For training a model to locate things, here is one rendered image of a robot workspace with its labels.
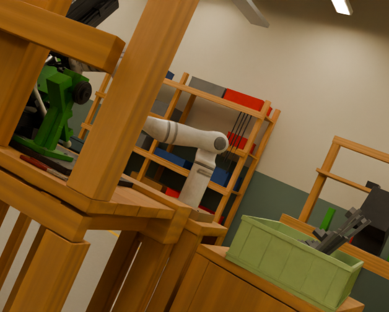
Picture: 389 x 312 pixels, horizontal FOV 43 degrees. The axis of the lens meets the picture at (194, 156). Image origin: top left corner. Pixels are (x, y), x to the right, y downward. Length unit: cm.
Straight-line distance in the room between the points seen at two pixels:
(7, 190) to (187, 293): 81
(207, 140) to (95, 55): 86
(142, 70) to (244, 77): 665
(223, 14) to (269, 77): 148
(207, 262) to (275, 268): 26
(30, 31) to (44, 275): 64
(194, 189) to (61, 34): 95
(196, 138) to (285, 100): 556
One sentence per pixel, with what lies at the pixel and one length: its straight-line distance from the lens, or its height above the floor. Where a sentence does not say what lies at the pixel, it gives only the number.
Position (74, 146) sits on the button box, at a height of 92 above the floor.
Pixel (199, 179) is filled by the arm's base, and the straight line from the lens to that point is 203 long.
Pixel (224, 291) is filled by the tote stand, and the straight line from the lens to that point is 182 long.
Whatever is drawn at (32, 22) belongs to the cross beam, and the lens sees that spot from 141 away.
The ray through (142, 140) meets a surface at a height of 97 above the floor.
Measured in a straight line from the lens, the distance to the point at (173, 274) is 193.
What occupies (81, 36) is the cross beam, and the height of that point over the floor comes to 124.
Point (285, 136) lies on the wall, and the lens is 733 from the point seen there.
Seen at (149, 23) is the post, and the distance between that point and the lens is 128.
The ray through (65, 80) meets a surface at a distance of 154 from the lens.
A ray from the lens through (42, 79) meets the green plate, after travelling 189.
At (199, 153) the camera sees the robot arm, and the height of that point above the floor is 110.
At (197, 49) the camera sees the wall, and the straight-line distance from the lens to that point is 845.
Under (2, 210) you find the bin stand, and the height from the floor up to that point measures 49.
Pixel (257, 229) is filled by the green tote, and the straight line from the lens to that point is 177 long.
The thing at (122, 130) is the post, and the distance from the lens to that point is 123.
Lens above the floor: 108
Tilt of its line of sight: level
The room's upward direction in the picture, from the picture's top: 24 degrees clockwise
